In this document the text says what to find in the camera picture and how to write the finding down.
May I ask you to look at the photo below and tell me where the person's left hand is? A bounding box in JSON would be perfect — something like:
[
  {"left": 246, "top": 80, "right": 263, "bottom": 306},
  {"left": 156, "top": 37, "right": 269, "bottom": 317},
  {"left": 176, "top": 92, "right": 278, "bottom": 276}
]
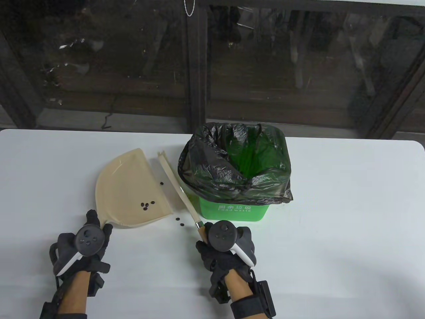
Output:
[{"left": 55, "top": 209, "right": 113, "bottom": 276}]

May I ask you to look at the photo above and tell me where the person's right hand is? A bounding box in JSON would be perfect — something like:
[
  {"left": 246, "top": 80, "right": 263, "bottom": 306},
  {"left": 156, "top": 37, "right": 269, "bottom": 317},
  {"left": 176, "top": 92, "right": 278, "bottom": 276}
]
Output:
[{"left": 196, "top": 222, "right": 256, "bottom": 283}]

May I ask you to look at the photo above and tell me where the beige plastic dustpan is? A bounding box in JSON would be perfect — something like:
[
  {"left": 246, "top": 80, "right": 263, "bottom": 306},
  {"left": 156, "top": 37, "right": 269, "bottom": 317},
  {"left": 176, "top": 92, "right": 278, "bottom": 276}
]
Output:
[{"left": 95, "top": 149, "right": 174, "bottom": 230}]

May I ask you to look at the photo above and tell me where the green food waste bin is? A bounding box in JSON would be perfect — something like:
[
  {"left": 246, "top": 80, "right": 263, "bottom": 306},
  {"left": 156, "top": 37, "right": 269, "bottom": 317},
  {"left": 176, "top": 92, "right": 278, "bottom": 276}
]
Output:
[{"left": 199, "top": 125, "right": 291, "bottom": 221}]

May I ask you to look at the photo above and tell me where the pile of coffee beans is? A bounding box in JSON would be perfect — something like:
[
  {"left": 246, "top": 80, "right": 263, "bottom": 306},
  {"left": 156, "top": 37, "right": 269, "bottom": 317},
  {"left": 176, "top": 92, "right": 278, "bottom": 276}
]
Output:
[{"left": 140, "top": 182, "right": 184, "bottom": 227}]

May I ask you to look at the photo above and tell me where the beige brush with wooden handle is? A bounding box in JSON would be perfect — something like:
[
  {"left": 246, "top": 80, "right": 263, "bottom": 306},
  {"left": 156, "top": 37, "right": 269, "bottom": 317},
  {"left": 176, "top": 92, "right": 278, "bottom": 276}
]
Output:
[{"left": 157, "top": 151, "right": 210, "bottom": 245}]

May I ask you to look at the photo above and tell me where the black plastic garbage bag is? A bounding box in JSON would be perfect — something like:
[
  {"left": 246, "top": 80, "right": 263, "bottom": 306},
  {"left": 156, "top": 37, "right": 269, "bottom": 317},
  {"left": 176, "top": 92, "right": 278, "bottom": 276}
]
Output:
[{"left": 178, "top": 122, "right": 293, "bottom": 205}]

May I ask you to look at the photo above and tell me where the person's right forearm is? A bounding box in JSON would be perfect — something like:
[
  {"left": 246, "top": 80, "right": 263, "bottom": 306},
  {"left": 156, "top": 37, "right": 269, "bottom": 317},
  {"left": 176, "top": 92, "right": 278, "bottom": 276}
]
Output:
[{"left": 224, "top": 269, "right": 254, "bottom": 303}]

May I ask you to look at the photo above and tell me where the person's left forearm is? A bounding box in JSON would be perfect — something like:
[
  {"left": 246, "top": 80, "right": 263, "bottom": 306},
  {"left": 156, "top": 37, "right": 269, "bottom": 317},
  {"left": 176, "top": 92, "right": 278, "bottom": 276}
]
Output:
[{"left": 58, "top": 271, "right": 92, "bottom": 319}]

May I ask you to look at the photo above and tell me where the black and white hand controller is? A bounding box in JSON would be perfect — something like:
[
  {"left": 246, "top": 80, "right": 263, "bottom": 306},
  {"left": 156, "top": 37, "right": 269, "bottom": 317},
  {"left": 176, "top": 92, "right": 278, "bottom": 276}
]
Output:
[
  {"left": 208, "top": 220, "right": 256, "bottom": 266},
  {"left": 49, "top": 223, "right": 106, "bottom": 277}
]

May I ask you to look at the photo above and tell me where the black glove sensor module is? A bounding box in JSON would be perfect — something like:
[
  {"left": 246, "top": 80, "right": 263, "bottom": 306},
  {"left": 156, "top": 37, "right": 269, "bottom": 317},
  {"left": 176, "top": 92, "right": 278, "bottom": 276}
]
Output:
[
  {"left": 88, "top": 272, "right": 105, "bottom": 297},
  {"left": 209, "top": 281, "right": 229, "bottom": 303}
]

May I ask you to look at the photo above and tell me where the white table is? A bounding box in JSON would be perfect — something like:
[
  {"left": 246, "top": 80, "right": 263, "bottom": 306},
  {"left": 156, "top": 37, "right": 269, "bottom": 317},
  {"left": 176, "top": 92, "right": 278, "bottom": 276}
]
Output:
[{"left": 0, "top": 129, "right": 425, "bottom": 319}]

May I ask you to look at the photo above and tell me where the dark framed glass window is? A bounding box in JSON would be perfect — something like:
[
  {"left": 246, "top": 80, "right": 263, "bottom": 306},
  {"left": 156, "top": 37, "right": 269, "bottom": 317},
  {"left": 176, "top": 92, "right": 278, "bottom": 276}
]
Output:
[{"left": 0, "top": 0, "right": 425, "bottom": 139}]

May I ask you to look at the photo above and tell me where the black cable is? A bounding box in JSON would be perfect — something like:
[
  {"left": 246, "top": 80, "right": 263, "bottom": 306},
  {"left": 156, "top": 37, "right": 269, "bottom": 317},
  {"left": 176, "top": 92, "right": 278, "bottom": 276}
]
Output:
[{"left": 53, "top": 276, "right": 67, "bottom": 303}]

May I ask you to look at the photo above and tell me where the thin black wire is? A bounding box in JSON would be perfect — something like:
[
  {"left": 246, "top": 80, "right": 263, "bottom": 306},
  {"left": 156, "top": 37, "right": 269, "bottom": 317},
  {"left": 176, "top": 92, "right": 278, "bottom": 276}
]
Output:
[{"left": 101, "top": 96, "right": 115, "bottom": 129}]

